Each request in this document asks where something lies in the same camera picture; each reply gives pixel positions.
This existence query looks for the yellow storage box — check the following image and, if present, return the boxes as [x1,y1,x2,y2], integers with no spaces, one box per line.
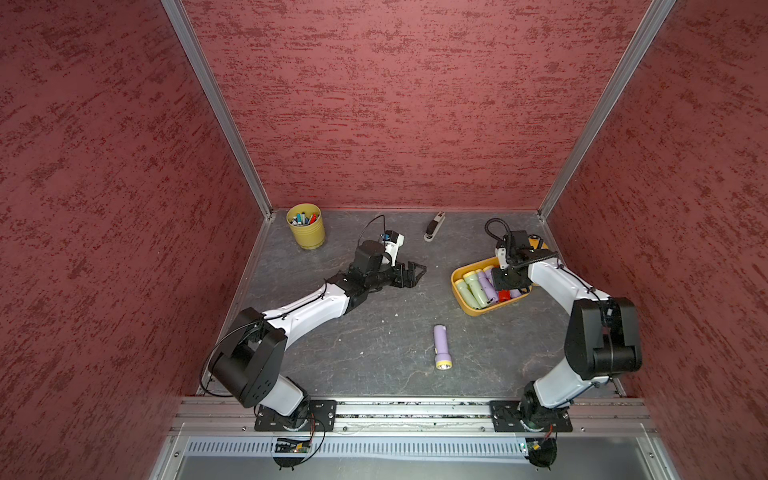
[451,257,533,317]

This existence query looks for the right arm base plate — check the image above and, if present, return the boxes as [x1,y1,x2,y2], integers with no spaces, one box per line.
[489,400,573,434]

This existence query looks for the purple flashlight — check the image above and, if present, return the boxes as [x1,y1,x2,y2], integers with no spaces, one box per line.
[476,269,499,305]
[433,325,453,370]

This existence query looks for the black beige stapler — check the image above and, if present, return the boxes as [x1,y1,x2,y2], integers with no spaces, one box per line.
[424,211,446,242]

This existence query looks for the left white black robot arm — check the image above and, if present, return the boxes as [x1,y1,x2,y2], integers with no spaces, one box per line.
[205,230,427,431]

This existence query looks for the orange plush toy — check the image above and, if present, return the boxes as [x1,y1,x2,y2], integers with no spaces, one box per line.
[528,234,549,251]

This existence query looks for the purple flashlight front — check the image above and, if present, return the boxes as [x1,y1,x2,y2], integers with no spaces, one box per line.
[433,325,453,370]

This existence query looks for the aluminium front rail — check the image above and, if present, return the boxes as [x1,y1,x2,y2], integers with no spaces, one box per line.
[170,397,658,437]

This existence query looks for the yellow pen cup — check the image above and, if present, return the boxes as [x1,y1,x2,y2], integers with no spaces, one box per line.
[286,203,326,250]

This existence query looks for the green flashlight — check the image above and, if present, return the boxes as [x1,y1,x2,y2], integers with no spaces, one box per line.
[454,279,480,310]
[463,271,489,309]

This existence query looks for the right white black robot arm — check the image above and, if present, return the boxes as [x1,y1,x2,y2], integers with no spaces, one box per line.
[485,228,642,432]

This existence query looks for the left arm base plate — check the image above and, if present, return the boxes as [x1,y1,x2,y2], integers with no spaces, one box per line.
[254,399,338,433]

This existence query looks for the markers in cup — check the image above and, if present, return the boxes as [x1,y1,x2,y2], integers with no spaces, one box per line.
[290,212,319,227]

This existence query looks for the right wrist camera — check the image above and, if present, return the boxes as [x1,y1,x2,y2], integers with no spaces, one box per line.
[494,243,509,270]

